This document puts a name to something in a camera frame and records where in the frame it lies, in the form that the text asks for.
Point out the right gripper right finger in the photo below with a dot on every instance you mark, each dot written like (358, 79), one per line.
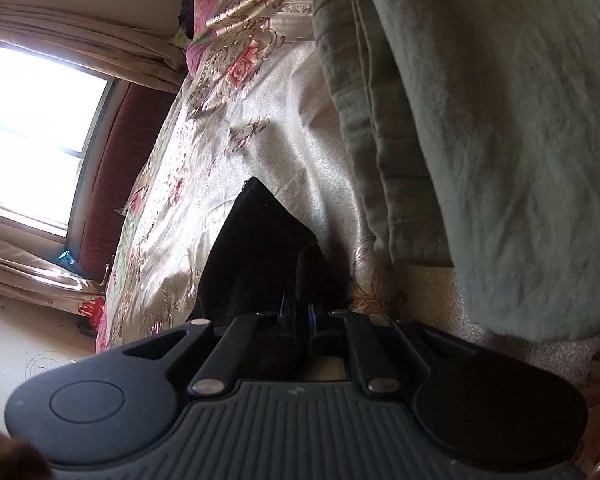
(343, 346)

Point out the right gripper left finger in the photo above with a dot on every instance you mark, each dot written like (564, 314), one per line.
(201, 359)

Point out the black pants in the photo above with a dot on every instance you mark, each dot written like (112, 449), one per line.
(264, 258)

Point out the red gift bag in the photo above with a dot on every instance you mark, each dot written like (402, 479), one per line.
(93, 310)

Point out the blue bag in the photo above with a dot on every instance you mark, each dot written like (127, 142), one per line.
(66, 261)

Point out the maroon bed headboard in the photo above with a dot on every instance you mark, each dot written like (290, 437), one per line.
(132, 137)

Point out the floral satin bedspread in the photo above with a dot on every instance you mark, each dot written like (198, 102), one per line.
(255, 104)

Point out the grey green folded blanket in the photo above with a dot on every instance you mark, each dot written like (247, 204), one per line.
(473, 131)

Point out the window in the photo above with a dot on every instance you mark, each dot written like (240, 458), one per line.
(50, 111)

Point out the beige curtain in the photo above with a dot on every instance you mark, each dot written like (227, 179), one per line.
(126, 39)

